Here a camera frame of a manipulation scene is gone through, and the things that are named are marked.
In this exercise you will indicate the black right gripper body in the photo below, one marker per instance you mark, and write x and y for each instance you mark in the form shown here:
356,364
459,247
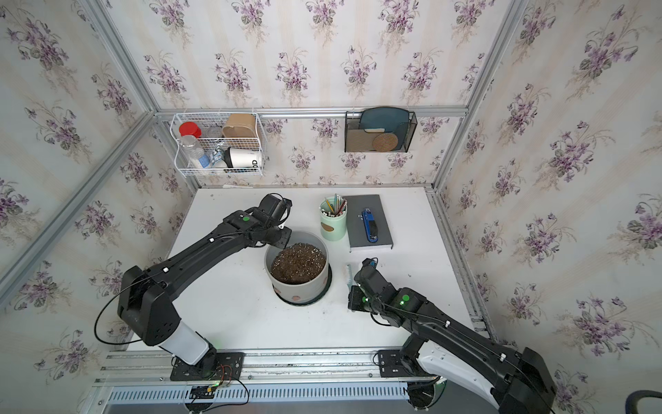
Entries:
358,301

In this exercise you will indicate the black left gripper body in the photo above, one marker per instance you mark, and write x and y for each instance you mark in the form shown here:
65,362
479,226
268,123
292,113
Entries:
279,237

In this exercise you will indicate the white ceramic pot with soil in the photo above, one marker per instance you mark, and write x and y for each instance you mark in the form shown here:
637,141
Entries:
305,257

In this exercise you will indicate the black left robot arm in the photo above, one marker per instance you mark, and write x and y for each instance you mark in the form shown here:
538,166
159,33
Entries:
146,299

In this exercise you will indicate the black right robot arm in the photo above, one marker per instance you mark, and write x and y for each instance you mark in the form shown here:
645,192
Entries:
512,381

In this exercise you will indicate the black pot saucer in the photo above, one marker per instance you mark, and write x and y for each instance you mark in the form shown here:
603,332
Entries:
307,293

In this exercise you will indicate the green pencil cup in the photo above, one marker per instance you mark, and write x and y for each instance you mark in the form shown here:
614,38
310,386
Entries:
333,214

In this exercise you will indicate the grey notebook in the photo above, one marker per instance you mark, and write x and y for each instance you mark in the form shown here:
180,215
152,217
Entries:
356,232

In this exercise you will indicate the brown cardboard cup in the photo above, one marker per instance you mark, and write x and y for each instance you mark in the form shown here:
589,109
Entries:
240,125

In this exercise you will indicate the clear plastic bottle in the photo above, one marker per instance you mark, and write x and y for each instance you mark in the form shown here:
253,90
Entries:
195,152

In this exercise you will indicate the round cork coaster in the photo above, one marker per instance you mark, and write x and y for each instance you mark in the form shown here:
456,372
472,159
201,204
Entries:
385,142

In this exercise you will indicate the red lidded jar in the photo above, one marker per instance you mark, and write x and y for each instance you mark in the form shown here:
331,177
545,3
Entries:
190,129

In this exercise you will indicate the teal plate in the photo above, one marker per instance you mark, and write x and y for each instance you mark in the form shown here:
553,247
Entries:
391,119

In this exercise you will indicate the small circuit board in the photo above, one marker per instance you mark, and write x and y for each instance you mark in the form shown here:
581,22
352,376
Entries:
202,393

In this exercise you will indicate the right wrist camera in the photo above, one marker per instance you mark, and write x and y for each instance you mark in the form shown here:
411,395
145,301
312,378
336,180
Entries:
370,262

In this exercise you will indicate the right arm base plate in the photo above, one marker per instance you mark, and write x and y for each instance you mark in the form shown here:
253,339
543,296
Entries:
398,363

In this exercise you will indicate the white wire basket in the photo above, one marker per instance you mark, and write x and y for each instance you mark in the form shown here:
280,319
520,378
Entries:
215,144

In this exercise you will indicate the black mesh wall organizer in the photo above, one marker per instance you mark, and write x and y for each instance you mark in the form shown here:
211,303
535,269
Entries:
358,140

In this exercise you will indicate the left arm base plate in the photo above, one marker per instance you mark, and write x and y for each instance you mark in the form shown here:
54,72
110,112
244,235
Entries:
218,366

